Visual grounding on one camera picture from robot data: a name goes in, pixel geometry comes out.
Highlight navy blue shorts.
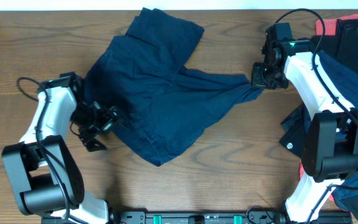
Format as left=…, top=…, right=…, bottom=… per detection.
left=85, top=8, right=262, bottom=166

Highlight red garment in pile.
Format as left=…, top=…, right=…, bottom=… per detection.
left=298, top=7, right=358, bottom=202

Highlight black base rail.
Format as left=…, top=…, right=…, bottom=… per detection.
left=113, top=204, right=352, bottom=224

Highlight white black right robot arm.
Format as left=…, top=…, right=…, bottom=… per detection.
left=252, top=37, right=358, bottom=223

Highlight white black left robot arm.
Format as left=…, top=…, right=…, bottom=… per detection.
left=1, top=75, right=121, bottom=224

